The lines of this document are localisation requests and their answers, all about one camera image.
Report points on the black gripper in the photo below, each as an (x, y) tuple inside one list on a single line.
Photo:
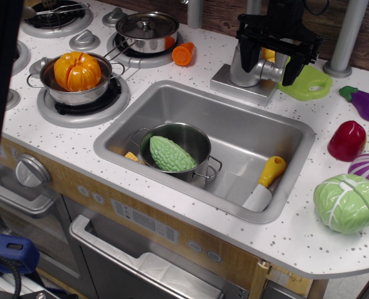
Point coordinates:
[(281, 29)]

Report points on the silver faucet lever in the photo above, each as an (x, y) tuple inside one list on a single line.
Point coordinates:
[(273, 71)]

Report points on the yellow toy fruit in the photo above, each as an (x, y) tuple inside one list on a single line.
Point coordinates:
[(269, 55)]

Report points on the silver toy faucet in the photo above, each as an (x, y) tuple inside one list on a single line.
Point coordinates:
[(233, 81)]

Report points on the green toy cutting board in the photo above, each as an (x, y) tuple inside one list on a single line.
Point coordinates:
[(311, 84)]

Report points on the grey support pole right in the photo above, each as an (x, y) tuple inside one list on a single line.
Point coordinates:
[(339, 65)]

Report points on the grey support pole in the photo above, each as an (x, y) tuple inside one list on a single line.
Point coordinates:
[(339, 65), (195, 14)]

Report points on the silver sink basin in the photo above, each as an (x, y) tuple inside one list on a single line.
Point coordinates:
[(233, 139)]

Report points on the orange toy carrot piece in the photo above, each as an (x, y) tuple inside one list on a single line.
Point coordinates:
[(182, 54)]

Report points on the grey support pole left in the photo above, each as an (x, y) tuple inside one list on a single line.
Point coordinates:
[(195, 14)]

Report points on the purple toy eggplant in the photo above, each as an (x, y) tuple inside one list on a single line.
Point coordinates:
[(358, 98)]

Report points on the red toy pepper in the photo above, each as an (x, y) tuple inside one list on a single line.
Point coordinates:
[(348, 141)]

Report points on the steel pot in sink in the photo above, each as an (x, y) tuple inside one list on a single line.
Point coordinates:
[(193, 140)]

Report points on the steel pan with lid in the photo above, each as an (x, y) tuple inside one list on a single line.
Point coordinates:
[(147, 33)]

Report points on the green toy bitter gourd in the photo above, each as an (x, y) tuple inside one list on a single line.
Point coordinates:
[(169, 156)]

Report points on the back right stove burner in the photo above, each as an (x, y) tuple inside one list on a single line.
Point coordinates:
[(131, 59)]

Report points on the stove burner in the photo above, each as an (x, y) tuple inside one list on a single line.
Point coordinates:
[(107, 107), (131, 59), (68, 30)]

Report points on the green toy cabbage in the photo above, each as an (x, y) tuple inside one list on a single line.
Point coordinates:
[(342, 203)]

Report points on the front stove burner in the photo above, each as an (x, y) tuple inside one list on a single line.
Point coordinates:
[(107, 107)]

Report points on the grey stove knob rear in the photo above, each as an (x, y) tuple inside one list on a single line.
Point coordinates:
[(111, 18)]

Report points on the grey stove knob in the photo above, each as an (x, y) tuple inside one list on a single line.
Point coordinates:
[(84, 41), (111, 18)]

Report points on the yellow toy corn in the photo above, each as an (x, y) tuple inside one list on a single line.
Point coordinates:
[(133, 157)]

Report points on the orange toy pumpkin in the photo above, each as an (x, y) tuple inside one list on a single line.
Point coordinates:
[(77, 71)]

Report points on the steel pot on burner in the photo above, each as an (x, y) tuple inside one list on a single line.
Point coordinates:
[(48, 81)]

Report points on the back left stove burner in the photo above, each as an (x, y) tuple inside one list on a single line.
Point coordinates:
[(68, 30)]

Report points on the silver oven dial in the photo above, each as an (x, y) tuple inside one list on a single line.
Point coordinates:
[(30, 172)]

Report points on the blue clamp tool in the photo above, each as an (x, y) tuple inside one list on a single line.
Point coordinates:
[(21, 251)]

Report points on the yellow handled toy knife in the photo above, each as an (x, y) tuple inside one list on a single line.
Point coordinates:
[(261, 195)]

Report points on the silver dishwasher door handle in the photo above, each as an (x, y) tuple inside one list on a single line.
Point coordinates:
[(117, 274)]

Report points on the silver oven door handle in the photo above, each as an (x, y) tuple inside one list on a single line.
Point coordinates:
[(38, 208)]

